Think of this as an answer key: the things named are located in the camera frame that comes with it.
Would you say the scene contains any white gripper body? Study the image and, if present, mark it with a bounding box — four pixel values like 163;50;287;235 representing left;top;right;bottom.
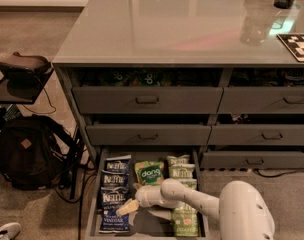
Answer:
135;185;164;208

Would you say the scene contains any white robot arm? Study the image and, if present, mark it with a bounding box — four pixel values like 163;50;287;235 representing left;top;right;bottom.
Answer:
116;178;275;240

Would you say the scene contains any green Dang chip bag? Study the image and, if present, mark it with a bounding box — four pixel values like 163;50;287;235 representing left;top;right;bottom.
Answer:
134;161;164;185

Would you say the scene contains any front blue Kettle chip bag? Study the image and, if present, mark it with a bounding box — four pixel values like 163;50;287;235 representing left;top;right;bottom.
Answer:
100;187;130;233

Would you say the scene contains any blue kettle chip bag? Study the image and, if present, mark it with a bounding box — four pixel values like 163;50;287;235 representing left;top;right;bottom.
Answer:
105;155;131;173
101;171;129;187
100;187;130;233

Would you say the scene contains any open bottom left drawer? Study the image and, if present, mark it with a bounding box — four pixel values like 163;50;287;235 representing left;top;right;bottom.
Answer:
84;147;210;240

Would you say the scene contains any middle blue Kettle chip bag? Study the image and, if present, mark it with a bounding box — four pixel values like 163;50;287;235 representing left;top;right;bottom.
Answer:
101;171;129;187

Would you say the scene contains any back blue Kettle chip bag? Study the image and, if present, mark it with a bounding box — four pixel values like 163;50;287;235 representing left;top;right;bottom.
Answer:
105;155;131;173

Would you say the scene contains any green kettle chip bag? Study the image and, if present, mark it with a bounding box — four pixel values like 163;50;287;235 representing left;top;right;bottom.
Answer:
169;164;195;179
171;204;199;237
167;155;190;166
179;179;197;190

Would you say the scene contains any back green Kettle chip bag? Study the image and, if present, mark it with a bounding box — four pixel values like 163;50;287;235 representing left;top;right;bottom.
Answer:
167;155;190;166

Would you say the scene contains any front green Kettle chip bag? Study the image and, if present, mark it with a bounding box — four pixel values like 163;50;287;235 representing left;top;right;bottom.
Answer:
171;204;199;237

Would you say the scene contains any middle left grey drawer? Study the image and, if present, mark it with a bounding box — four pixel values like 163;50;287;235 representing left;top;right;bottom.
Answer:
86;124;211;146

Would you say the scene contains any grey drawer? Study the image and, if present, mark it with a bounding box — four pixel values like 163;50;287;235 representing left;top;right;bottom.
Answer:
218;87;304;114
200;151;304;169
208;124;304;146
72;86;222;114
86;124;211;146

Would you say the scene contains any bottom right grey drawer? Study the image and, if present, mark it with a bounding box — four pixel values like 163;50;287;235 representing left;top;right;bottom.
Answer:
200;151;304;169

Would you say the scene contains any middle right grey drawer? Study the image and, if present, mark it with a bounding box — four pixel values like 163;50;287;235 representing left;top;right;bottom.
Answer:
208;124;304;146

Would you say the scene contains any top left grey drawer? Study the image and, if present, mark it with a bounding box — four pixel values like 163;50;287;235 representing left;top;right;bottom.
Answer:
72;86;222;114

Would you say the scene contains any grey cabinet with glossy counter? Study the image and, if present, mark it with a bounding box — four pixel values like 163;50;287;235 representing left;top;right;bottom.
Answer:
54;0;304;168

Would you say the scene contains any top right grey drawer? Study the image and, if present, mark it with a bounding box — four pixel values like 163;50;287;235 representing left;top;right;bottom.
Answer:
218;87;304;114

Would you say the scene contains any black backpack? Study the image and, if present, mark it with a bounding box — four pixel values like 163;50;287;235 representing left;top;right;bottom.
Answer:
0;115;76;190

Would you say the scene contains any white sneaker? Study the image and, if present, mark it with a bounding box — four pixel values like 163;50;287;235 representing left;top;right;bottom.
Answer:
0;222;21;240

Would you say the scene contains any black side table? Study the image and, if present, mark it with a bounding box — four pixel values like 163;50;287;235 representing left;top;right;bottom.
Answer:
0;69;54;104

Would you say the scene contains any dark device on side table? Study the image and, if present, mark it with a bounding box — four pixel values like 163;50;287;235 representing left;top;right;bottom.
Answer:
0;52;51;85

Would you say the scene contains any checkered marker board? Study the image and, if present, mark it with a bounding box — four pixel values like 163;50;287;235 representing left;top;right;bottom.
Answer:
277;33;304;62

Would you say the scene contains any black floor cable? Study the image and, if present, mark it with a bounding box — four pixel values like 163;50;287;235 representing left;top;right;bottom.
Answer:
252;167;304;179

